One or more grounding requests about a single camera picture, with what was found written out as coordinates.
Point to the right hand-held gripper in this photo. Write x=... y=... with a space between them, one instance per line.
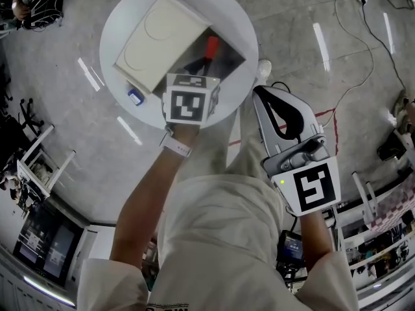
x=313 y=190

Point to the person's white shoe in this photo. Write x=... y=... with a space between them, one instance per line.
x=264 y=70

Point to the person's beige trousers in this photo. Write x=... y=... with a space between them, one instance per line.
x=246 y=147

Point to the white metal table frame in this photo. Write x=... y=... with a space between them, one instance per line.
x=42 y=167

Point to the black bag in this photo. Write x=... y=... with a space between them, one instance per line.
x=390 y=148

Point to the black waist device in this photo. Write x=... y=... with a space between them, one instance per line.
x=290 y=248

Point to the person's left forearm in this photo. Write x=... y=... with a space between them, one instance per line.
x=146 y=199

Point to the white box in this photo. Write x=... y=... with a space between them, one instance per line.
x=155 y=41

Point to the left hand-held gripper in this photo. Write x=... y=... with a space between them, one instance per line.
x=186 y=104

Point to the person's right forearm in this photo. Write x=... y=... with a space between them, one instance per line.
x=316 y=238

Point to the small blue white device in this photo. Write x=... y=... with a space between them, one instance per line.
x=135 y=96

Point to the cluttered white shelf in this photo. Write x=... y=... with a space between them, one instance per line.
x=382 y=258

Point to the white table legs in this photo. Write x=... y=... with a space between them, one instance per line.
x=366 y=199

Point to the black office chair base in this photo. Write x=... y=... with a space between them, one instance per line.
x=29 y=117

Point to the pink checkered cloth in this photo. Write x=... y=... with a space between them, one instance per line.
x=392 y=212

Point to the red black screwdriver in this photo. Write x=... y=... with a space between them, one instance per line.
x=212 y=46

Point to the white wristband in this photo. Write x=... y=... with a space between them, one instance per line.
x=176 y=147

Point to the round white table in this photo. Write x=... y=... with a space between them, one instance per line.
x=233 y=18

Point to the person's beige shirt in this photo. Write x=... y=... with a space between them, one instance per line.
x=227 y=245

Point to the dark computer monitor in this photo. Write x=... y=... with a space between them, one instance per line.
x=45 y=248

